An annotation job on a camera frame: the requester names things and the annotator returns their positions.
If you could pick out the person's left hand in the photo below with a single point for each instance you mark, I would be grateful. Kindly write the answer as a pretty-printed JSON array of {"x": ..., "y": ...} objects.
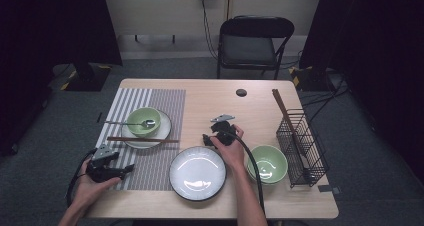
[{"x": 88, "y": 192}]

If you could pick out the white plate with dark rim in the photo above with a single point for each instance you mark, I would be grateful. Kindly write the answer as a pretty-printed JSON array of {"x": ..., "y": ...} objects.
[
  {"x": 196, "y": 174},
  {"x": 165, "y": 129}
]

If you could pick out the grey striped placemat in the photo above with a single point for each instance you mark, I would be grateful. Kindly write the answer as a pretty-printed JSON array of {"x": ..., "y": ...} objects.
[{"x": 160, "y": 166}]

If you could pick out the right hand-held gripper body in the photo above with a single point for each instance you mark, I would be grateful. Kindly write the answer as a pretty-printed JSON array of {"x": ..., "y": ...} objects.
[{"x": 227, "y": 134}]

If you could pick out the black curtain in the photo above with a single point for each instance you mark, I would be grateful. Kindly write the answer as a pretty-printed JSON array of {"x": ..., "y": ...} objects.
[
  {"x": 376, "y": 52},
  {"x": 50, "y": 36}
]

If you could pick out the small black floor object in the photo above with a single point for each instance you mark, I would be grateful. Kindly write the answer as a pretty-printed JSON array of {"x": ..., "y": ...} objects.
[{"x": 99, "y": 117}]

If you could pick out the black stand base with striped tape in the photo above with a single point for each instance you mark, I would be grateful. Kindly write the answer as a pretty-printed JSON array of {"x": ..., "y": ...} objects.
[
  {"x": 83, "y": 77},
  {"x": 310, "y": 79}
]

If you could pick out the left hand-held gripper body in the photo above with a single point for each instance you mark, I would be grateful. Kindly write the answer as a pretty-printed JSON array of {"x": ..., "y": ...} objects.
[{"x": 100, "y": 172}]

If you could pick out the green bowl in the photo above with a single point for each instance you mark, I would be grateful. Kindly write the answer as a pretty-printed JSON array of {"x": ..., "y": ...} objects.
[
  {"x": 271, "y": 162},
  {"x": 270, "y": 183},
  {"x": 143, "y": 114}
]

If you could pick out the person's right hand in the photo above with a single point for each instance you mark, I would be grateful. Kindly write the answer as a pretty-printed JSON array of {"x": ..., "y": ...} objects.
[{"x": 231, "y": 154}]

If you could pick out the grey tape strip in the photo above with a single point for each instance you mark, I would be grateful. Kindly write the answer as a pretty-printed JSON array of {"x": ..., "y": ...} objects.
[{"x": 330, "y": 189}]

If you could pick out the black folding chair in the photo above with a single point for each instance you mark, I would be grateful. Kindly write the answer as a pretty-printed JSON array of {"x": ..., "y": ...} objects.
[{"x": 248, "y": 49}]

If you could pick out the metal spoon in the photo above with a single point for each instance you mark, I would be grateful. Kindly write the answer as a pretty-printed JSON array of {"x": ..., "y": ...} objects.
[{"x": 148, "y": 122}]

